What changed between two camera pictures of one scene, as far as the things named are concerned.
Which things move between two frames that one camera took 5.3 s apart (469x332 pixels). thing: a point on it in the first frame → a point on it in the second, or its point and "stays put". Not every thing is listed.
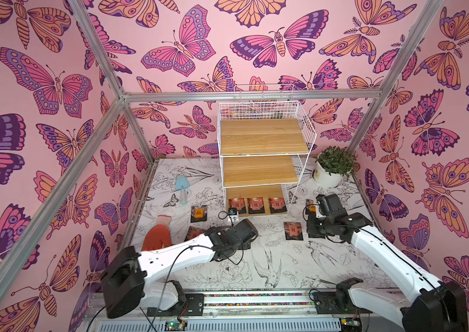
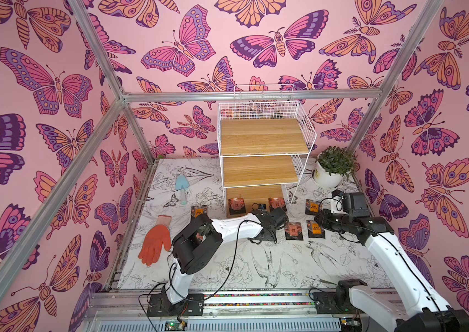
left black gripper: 247,246 → 273,236
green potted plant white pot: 333,164 stays put
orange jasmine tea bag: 198,214 stays put
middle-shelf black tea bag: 293,231 stays put
